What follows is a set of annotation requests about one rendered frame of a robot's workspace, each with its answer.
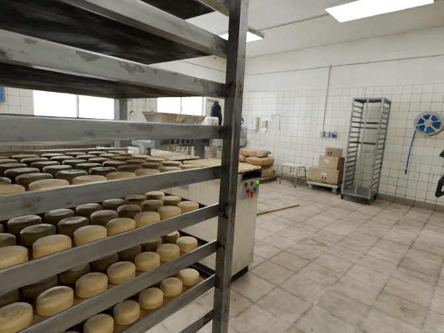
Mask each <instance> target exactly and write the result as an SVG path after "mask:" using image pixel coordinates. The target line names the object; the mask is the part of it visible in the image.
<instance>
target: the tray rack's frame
mask: <svg viewBox="0 0 444 333"><path fill-rule="evenodd" d="M354 100H358V101H360V102H364V103H367V104H366V109H365V119H364V125H363V134H362V139H361V149H360V154H359V163H358V169H357V178H356V183H355V188H354V187H350V188H348V189H346V190H344V181H345V178H344V177H345V175H346V174H345V171H346V165H347V163H346V162H347V156H348V150H349V148H348V147H349V141H350V134H351V133H350V131H351V126H352V116H353V109H354V107H353V106H354V103H355V101H354ZM381 101H382V104H381V113H380V118H379V127H378V132H377V140H376V146H375V154H374V159H373V168H372V173H371V182H370V187H369V190H365V189H361V188H357V183H358V178H359V168H360V163H361V154H362V148H363V139H364V133H365V124H366V119H367V109H368V104H369V103H380V102H381ZM385 101H387V102H391V100H389V99H387V98H385V97H361V98H353V100H352V106H351V116H350V126H349V132H348V142H347V147H346V158H345V163H344V173H343V179H342V189H341V195H342V194H347V195H351V196H357V197H361V198H367V199H368V201H369V199H372V197H373V196H375V195H376V194H377V195H378V192H376V191H371V190H372V185H373V176H374V171H375V162H376V157H377V148H378V143H379V134H380V129H381V121H382V116H383V107H384V102H385ZM343 197H344V195H343Z"/></svg>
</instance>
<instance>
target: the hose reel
mask: <svg viewBox="0 0 444 333"><path fill-rule="evenodd" d="M443 126H444V119H443V117H442V115H441V114H439V113H438V112H435V111H425V112H422V113H421V114H419V115H417V116H416V118H415V120H414V129H415V132H414V136H415V134H416V132H418V133H420V134H422V135H428V137H427V138H428V139H430V138H431V137H430V136H429V135H433V134H436V133H437V132H439V131H440V130H441V129H442V128H443ZM414 136H413V138H412V143H411V146H410V151H409V154H408V160H409V156H410V152H411V148H412V144H413V140H414ZM408 160H407V164H406V170H405V174H406V173H407V168H408Z"/></svg>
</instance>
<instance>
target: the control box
mask: <svg viewBox="0 0 444 333"><path fill-rule="evenodd" d="M257 180H258V184H257V183H256V181H257ZM251 182H253V185H251ZM246 183H247V187H245V184H246ZM259 183H260V178H251V179H248V180H243V181H242V182H239V200H244V199H247V198H249V194H250V198H251V197H253V196H257V195H258V193H259ZM255 187H256V191H254V188H255ZM248 189H249V190H250V191H249V193H247V192H246V191H247V190H248ZM252 193H253V196H252Z"/></svg>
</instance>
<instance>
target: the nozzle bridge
mask: <svg viewBox="0 0 444 333"><path fill-rule="evenodd" d="M191 140H192V139H191ZM132 145H136V146H139V155H147V156H151V148H153V149H159V148H167V147H196V149H195V151H194V156H195V157H203V159H204V155H205V146H213V140H212V139H198V140H197V141H196V143H194V140H192V141H191V143H189V140H187V141H186V143H184V140H183V141H182V143H181V144H179V140H178V141H177V142H176V144H174V140H172V141H171V144H168V140H132Z"/></svg>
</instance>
